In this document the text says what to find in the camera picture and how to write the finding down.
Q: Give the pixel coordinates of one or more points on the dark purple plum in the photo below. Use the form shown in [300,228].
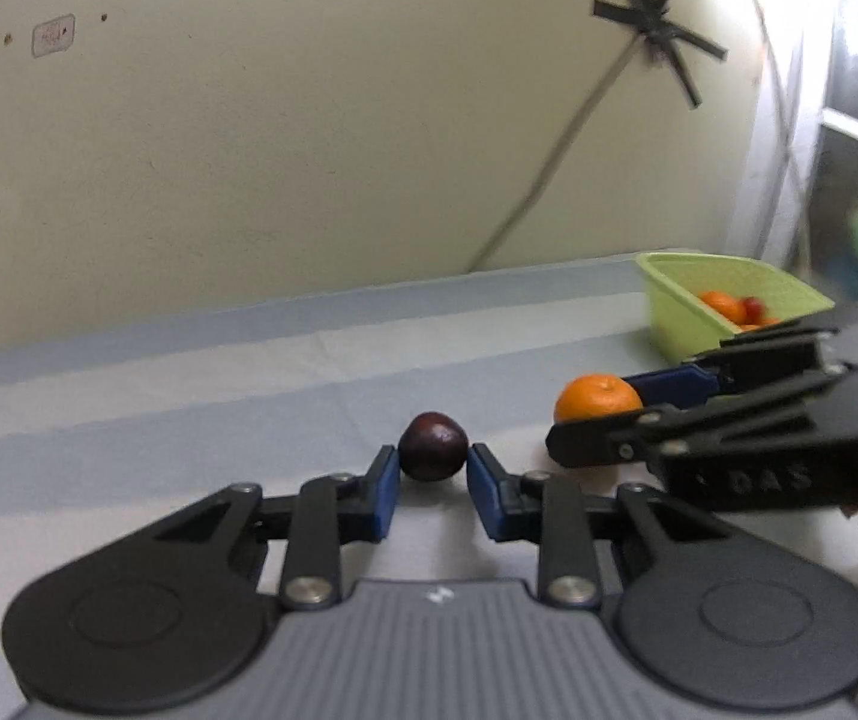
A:
[433,446]

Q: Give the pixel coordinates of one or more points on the white window frame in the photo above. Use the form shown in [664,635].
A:
[796,187]

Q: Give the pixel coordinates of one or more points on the orange mandarin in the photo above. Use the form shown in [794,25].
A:
[595,399]
[723,306]
[763,323]

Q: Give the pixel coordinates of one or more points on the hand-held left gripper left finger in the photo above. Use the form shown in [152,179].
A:
[378,495]

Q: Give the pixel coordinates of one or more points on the white wall sticker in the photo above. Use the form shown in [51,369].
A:
[52,35]

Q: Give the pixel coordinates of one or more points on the blue striped bedsheet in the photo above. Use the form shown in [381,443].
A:
[211,390]

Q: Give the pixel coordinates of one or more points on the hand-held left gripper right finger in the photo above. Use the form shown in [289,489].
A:
[483,495]

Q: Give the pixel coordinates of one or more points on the black tape cross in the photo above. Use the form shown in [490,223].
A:
[658,22]

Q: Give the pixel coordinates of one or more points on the light green plastic basket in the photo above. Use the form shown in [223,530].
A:
[684,292]

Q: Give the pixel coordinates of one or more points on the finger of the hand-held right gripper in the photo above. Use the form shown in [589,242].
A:
[673,384]
[601,442]

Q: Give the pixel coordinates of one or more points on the red tomato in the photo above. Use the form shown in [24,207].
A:
[754,307]

